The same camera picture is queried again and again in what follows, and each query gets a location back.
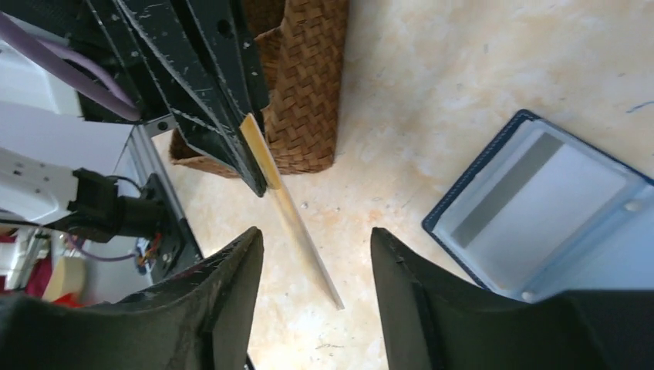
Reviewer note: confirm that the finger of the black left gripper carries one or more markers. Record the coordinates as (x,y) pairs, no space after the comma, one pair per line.
(156,65)
(219,35)

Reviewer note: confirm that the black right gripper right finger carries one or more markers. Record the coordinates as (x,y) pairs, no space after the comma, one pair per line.
(431,318)

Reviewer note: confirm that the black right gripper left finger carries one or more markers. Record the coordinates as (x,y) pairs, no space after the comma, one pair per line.
(198,319)

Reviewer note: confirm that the brown woven divided basket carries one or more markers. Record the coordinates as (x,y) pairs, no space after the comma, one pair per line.
(301,45)

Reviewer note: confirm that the gold VIP card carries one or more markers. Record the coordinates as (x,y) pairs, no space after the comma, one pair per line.
(290,217)

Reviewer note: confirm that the navy blue card holder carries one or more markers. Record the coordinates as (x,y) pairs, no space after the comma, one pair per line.
(612,250)

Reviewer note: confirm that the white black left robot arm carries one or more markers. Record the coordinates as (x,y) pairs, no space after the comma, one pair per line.
(64,39)

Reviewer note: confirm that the white card in holder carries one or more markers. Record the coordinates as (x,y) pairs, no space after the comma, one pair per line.
(536,205)

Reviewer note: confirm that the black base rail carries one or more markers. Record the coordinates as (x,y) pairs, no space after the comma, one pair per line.
(174,247)

